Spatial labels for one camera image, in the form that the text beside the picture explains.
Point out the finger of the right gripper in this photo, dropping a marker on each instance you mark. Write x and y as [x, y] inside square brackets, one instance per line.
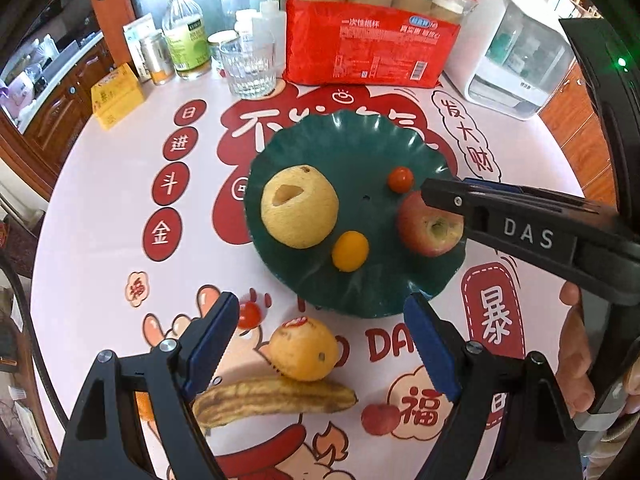
[581, 241]

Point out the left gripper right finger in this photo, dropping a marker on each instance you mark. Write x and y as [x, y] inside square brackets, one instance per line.
[536, 439]

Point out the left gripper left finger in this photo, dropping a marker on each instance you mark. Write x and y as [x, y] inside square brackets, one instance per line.
[104, 439]

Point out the overripe spotted banana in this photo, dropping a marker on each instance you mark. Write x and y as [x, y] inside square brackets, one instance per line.
[221, 405]

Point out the red apple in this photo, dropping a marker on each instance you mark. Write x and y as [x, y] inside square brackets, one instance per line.
[425, 230]

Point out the person's right hand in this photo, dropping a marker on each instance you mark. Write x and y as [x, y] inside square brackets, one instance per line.
[574, 357]

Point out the small tangerine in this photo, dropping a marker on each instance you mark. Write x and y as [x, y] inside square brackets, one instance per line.
[144, 406]

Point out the cherry tomato on table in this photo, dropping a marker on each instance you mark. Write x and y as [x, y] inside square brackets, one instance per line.
[250, 315]

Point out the cherry tomato on plate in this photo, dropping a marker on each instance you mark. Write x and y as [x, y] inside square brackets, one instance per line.
[400, 180]

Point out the white countertop appliance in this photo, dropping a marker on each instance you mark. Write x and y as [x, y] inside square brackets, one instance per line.
[510, 56]

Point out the yellow orange fruit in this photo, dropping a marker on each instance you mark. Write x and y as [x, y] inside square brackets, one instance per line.
[304, 349]

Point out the printed festive tablecloth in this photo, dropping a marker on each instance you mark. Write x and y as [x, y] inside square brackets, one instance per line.
[145, 228]

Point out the dark green scalloped plate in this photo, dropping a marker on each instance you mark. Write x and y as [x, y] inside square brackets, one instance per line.
[356, 154]

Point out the small orange kumquat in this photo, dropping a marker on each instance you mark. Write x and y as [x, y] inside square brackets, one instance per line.
[350, 251]

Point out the large yellow pear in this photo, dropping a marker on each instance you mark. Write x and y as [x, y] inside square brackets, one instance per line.
[299, 207]

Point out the red paper cup package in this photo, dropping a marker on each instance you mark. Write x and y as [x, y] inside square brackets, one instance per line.
[385, 42]

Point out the yellow cardboard box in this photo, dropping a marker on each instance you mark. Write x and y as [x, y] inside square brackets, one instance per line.
[115, 96]

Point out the clear drinking glass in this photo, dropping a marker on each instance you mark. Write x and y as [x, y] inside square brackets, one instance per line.
[248, 63]

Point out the white plastic bottle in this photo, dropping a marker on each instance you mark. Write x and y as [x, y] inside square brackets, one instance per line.
[271, 20]

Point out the small metal tin can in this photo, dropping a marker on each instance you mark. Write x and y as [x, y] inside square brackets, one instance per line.
[157, 57]

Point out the white medicine box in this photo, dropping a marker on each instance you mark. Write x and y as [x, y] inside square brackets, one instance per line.
[134, 32]

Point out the green label glass bottle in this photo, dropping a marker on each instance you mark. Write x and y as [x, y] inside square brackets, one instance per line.
[184, 30]

